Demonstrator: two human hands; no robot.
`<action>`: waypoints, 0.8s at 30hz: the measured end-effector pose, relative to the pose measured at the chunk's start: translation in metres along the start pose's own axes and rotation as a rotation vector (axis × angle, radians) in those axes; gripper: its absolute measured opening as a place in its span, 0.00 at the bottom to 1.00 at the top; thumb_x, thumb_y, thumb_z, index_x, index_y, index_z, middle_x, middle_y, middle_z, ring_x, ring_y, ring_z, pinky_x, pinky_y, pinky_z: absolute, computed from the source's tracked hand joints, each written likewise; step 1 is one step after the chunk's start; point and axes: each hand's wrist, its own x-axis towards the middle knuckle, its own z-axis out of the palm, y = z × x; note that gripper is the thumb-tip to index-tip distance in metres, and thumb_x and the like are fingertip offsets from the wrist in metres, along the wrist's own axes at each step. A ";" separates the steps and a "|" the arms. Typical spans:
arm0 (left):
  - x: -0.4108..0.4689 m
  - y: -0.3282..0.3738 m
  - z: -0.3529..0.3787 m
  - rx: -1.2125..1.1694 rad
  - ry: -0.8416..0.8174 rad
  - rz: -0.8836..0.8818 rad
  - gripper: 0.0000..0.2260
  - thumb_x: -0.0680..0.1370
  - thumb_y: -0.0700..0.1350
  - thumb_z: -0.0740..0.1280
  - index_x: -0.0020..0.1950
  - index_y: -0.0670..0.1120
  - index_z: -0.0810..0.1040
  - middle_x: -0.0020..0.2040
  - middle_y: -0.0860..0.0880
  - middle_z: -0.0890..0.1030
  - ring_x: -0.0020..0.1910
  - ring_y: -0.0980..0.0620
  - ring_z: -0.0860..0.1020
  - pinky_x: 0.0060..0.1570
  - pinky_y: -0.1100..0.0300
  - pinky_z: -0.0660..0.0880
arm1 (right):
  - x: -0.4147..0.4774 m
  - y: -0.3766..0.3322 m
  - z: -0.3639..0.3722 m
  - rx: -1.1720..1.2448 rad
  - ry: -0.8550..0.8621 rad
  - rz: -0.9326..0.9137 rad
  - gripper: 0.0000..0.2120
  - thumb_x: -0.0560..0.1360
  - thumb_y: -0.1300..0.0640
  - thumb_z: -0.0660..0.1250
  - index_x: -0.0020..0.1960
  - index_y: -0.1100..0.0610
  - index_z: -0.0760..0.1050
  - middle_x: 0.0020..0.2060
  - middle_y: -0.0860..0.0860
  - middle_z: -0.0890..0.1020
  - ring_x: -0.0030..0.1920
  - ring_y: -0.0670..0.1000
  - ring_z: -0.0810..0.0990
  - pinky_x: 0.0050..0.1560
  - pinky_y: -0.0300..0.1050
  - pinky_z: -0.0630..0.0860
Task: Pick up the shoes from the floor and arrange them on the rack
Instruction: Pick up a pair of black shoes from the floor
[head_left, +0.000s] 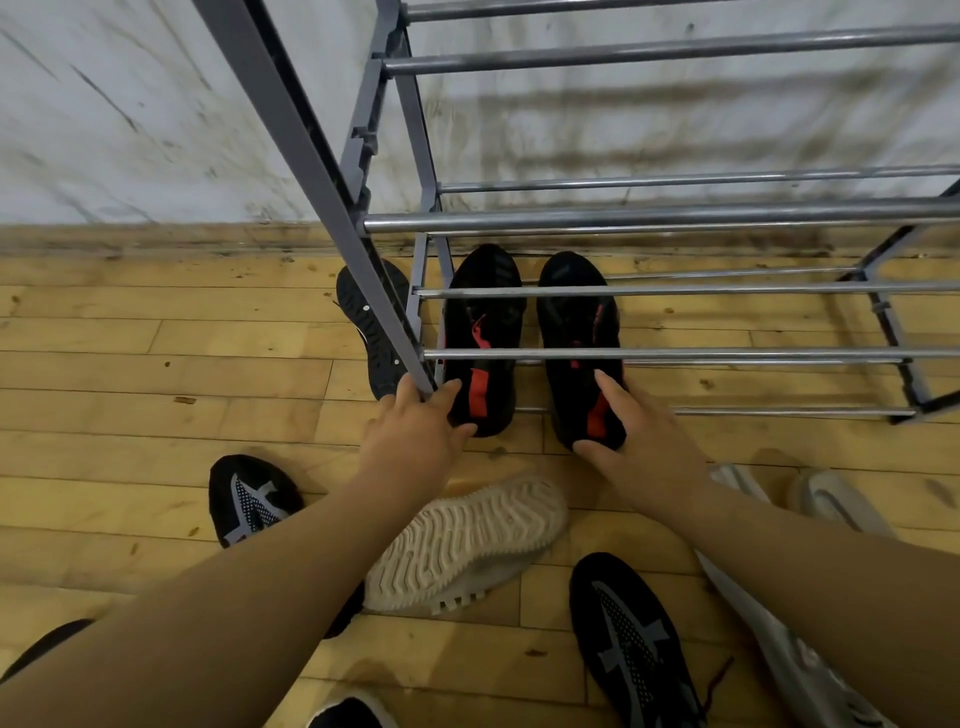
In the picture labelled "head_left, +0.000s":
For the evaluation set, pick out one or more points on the person's left hand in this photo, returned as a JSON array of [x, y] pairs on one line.
[[409, 450]]

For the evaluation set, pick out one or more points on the person's right hand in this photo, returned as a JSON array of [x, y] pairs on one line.
[[652, 465]]

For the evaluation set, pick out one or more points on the beige sneaker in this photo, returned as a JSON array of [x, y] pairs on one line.
[[465, 540]]

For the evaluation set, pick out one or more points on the black shoe with red tab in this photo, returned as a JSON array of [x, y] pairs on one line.
[[574, 322], [480, 315]]

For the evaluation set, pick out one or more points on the black shoe with dotted sole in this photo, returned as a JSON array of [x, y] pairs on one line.
[[360, 300]]

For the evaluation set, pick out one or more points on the black red sneaker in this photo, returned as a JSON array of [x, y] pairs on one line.
[[622, 622]]

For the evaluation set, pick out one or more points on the light grey sneaker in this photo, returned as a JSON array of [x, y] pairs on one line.
[[795, 675], [832, 495]]

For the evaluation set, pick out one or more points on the grey metal shoe rack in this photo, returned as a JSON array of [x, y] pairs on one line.
[[304, 150]]

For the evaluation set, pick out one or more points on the person's right forearm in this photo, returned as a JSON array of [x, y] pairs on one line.
[[847, 585]]

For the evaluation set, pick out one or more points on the person's left forearm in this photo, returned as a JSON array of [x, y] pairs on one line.
[[225, 622]]

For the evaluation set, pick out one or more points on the worn white black sneaker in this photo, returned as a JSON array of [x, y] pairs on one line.
[[345, 716]]

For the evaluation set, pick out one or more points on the black orange sneaker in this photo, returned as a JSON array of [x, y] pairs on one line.
[[52, 641]]

